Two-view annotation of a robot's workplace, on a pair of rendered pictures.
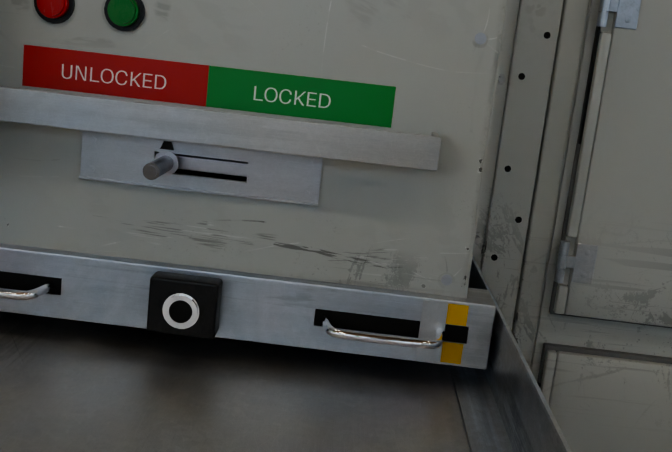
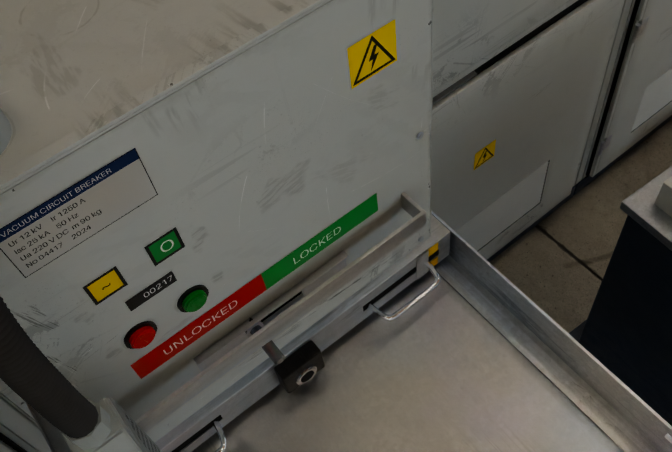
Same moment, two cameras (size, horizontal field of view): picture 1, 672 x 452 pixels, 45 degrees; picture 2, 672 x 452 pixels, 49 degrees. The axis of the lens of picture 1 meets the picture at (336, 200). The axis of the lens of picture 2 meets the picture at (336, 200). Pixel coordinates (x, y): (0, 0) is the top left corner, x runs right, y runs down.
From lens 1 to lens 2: 75 cm
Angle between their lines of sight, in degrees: 50
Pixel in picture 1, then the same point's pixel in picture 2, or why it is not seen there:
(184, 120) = (282, 323)
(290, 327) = (352, 322)
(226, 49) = (268, 258)
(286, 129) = (342, 277)
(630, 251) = not seen: hidden behind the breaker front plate
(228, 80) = (275, 269)
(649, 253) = (437, 50)
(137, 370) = (303, 415)
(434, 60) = (395, 164)
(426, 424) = (460, 324)
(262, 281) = (332, 322)
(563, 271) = not seen: hidden behind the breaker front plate
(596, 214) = not seen: hidden behind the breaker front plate
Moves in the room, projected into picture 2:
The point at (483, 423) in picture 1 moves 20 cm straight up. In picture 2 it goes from (481, 300) to (492, 218)
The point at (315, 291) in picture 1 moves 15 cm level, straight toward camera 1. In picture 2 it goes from (361, 301) to (442, 383)
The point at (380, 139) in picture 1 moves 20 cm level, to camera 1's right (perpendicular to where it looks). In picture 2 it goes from (394, 239) to (516, 146)
